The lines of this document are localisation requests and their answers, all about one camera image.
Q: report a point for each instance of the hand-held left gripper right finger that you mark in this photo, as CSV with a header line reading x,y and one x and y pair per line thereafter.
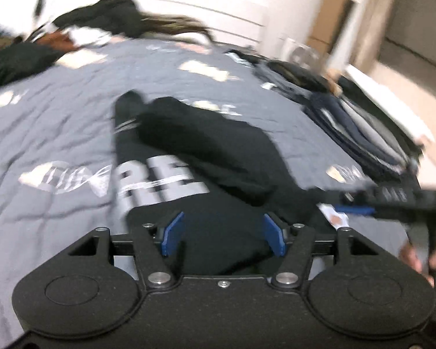
x,y
276,233

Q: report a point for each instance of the brown cardboard sheet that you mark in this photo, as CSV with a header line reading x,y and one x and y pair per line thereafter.
x,y
334,7

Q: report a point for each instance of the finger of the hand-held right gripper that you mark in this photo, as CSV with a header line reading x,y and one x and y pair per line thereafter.
x,y
359,196
352,210

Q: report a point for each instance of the tan striped blanket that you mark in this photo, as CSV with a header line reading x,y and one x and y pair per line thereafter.
x,y
178,27

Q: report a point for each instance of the rust brown garment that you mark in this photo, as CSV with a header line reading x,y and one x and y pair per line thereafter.
x,y
54,40

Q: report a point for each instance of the white garment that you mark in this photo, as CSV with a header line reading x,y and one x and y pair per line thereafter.
x,y
87,36

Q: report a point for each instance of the white folded sheet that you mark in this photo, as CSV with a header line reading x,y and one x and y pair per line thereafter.
x,y
392,101

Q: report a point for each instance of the person's right hand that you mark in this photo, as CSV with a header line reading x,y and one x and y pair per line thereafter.
x,y
412,260

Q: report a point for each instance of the black puffer jacket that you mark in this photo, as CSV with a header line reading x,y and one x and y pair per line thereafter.
x,y
109,14

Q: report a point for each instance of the crumpled black garment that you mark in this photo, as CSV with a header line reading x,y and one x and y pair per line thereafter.
x,y
18,65

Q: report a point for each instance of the black hairbrush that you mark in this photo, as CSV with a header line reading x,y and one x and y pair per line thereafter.
x,y
39,5

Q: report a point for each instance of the white fan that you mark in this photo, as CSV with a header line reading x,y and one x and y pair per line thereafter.
x,y
303,54

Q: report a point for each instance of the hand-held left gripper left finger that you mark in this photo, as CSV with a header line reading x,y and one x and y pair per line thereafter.
x,y
172,233

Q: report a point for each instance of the grey printed bed quilt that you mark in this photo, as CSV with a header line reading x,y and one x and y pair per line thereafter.
x,y
58,134

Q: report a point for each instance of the stack of folded clothes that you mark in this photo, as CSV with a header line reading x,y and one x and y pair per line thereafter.
x,y
341,123

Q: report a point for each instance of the black printed T-shirt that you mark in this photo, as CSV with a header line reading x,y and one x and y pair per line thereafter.
x,y
221,152

